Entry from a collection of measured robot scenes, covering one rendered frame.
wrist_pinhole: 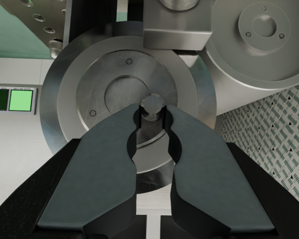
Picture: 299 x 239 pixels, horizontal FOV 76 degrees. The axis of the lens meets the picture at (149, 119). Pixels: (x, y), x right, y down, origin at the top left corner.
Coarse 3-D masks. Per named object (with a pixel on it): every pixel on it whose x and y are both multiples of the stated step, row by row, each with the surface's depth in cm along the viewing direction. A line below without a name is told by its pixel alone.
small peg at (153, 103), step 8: (144, 96) 11; (152, 96) 11; (160, 96) 11; (144, 104) 11; (152, 104) 11; (160, 104) 11; (144, 112) 11; (152, 112) 11; (160, 112) 11; (152, 120) 13
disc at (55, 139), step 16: (96, 32) 17; (112, 32) 17; (128, 32) 17; (64, 48) 16; (80, 48) 16; (64, 64) 16; (192, 64) 16; (48, 80) 16; (208, 80) 16; (48, 96) 16; (208, 96) 16; (48, 112) 16; (208, 112) 16; (48, 128) 16; (48, 144) 15; (64, 144) 15; (144, 176) 15; (160, 176) 15; (144, 192) 15
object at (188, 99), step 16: (96, 48) 16; (112, 48) 16; (128, 48) 16; (144, 48) 16; (80, 64) 16; (176, 64) 16; (64, 80) 16; (176, 80) 16; (192, 80) 16; (64, 96) 15; (192, 96) 16; (64, 112) 15; (192, 112) 16; (64, 128) 15; (80, 128) 15; (160, 144) 15; (144, 160) 15; (160, 160) 15
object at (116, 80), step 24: (96, 72) 14; (120, 72) 14; (144, 72) 14; (168, 72) 14; (96, 96) 14; (120, 96) 14; (168, 96) 14; (96, 120) 14; (144, 120) 14; (144, 144) 14
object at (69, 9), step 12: (72, 0) 18; (84, 0) 21; (96, 0) 26; (108, 0) 34; (72, 12) 18; (84, 12) 22; (96, 12) 27; (108, 12) 34; (72, 24) 18; (84, 24) 22; (96, 24) 27; (72, 36) 18
